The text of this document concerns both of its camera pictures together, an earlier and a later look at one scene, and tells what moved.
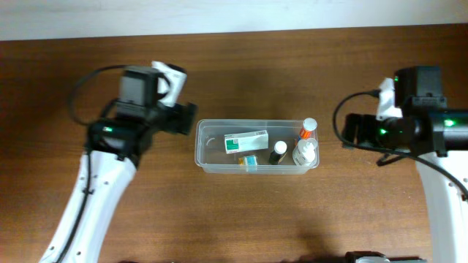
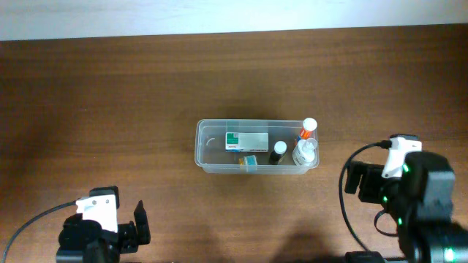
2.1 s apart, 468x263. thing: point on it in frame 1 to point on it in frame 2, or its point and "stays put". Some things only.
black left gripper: x=183 y=117 to x=131 y=231
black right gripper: x=355 y=129 to x=365 y=183
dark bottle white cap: x=280 y=147 stays put
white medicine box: x=246 y=142 stays put
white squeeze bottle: x=306 y=153 stays put
